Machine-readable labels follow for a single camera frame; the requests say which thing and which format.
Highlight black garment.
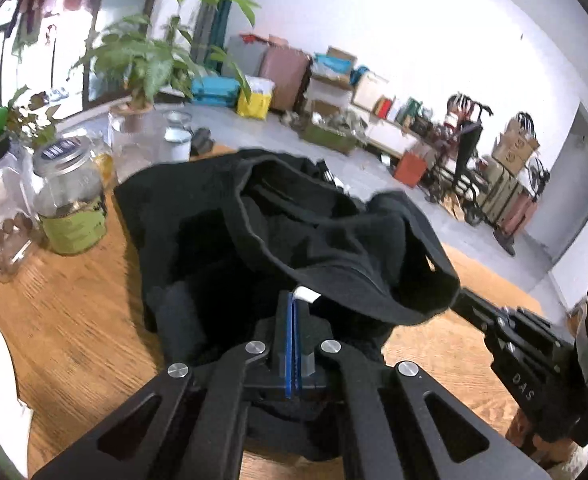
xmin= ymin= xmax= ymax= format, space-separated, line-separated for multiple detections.
xmin=114 ymin=150 xmax=460 ymax=365

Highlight black cart with clothes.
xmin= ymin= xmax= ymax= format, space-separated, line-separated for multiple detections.
xmin=423 ymin=93 xmax=493 ymax=226

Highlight olive storage trunks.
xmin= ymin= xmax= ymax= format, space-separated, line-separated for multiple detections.
xmin=477 ymin=159 xmax=533 ymax=257

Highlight orange paper bag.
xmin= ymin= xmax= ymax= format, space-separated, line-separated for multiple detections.
xmin=394 ymin=152 xmax=427 ymax=188

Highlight cardboard boxes stack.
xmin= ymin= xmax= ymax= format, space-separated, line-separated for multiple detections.
xmin=491 ymin=112 xmax=540 ymax=177

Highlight green crate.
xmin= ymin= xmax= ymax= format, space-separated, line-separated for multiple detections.
xmin=299 ymin=122 xmax=359 ymax=155

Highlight white mug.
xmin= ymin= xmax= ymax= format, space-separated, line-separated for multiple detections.
xmin=160 ymin=110 xmax=193 ymax=162

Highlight yellow shopping bag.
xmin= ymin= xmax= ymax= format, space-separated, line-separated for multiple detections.
xmin=236 ymin=76 xmax=275 ymax=120

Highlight teal suitcase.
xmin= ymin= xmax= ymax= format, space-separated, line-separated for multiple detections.
xmin=191 ymin=76 xmax=241 ymax=107

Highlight pink suitcase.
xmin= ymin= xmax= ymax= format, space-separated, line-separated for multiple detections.
xmin=259 ymin=46 xmax=310 ymax=112

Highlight glass jar green label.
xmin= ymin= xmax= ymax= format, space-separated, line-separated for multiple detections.
xmin=32 ymin=136 xmax=108 ymax=256

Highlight potted green plant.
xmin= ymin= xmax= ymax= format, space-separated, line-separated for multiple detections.
xmin=72 ymin=12 xmax=251 ymax=114

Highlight clear glass jar cookies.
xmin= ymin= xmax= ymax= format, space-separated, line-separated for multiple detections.
xmin=0 ymin=133 xmax=40 ymax=282

